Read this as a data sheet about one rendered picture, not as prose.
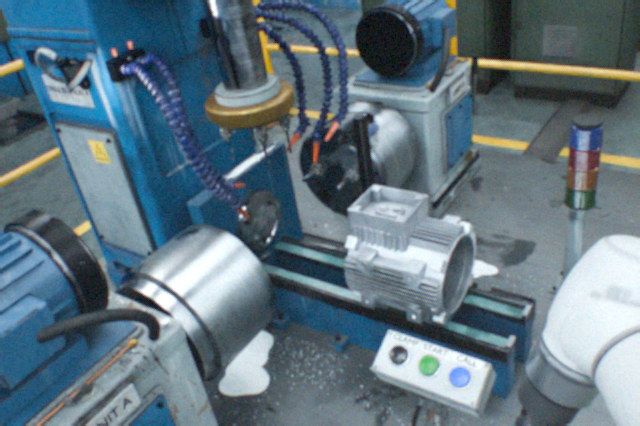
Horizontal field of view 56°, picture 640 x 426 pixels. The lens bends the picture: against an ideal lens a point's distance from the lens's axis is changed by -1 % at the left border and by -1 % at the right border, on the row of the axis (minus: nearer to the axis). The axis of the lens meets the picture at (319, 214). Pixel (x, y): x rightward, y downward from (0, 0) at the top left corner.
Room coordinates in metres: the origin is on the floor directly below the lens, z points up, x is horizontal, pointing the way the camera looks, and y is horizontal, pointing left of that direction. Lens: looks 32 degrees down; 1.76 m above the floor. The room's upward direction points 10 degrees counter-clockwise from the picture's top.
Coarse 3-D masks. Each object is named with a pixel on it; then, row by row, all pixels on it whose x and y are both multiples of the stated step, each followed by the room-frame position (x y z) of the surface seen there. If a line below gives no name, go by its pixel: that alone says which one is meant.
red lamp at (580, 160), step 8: (568, 152) 1.04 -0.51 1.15; (576, 152) 1.02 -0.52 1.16; (584, 152) 1.01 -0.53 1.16; (592, 152) 1.01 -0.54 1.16; (568, 160) 1.04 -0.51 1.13; (576, 160) 1.02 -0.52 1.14; (584, 160) 1.01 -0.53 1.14; (592, 160) 1.00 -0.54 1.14; (576, 168) 1.02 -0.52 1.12; (584, 168) 1.01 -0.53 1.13; (592, 168) 1.01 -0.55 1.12
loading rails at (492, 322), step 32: (288, 256) 1.20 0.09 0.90; (320, 256) 1.16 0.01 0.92; (288, 288) 1.07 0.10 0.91; (320, 288) 1.03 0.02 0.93; (288, 320) 1.07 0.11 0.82; (320, 320) 1.03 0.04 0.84; (352, 320) 0.97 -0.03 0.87; (384, 320) 0.92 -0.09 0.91; (448, 320) 0.87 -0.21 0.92; (480, 320) 0.90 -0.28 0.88; (512, 320) 0.85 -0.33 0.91; (480, 352) 0.79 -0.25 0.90; (512, 352) 0.78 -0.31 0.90; (512, 384) 0.78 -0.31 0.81
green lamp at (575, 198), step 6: (570, 192) 1.02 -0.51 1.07; (576, 192) 1.01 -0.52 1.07; (582, 192) 1.01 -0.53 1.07; (588, 192) 1.01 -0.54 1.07; (594, 192) 1.01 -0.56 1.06; (570, 198) 1.02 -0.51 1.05; (576, 198) 1.01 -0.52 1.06; (582, 198) 1.01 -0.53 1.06; (588, 198) 1.01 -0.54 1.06; (594, 198) 1.01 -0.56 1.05; (570, 204) 1.02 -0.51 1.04; (576, 204) 1.01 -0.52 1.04; (582, 204) 1.01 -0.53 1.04; (588, 204) 1.00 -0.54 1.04
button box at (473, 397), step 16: (400, 336) 0.69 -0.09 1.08; (384, 352) 0.68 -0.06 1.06; (416, 352) 0.66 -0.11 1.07; (432, 352) 0.65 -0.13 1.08; (448, 352) 0.64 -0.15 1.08; (384, 368) 0.66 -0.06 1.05; (400, 368) 0.65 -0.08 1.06; (416, 368) 0.64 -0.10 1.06; (448, 368) 0.62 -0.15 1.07; (480, 368) 0.60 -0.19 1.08; (400, 384) 0.64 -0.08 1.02; (416, 384) 0.62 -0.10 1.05; (432, 384) 0.61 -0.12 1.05; (448, 384) 0.60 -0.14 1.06; (480, 384) 0.58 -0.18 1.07; (448, 400) 0.59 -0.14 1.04; (464, 400) 0.57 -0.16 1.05; (480, 400) 0.57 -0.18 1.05; (480, 416) 0.57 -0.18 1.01
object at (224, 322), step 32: (160, 256) 0.90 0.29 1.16; (192, 256) 0.89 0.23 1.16; (224, 256) 0.90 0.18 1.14; (128, 288) 0.84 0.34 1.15; (160, 288) 0.83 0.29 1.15; (192, 288) 0.82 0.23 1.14; (224, 288) 0.84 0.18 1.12; (256, 288) 0.87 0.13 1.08; (192, 320) 0.78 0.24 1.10; (224, 320) 0.80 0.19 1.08; (256, 320) 0.85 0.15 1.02; (192, 352) 0.77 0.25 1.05; (224, 352) 0.78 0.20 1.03
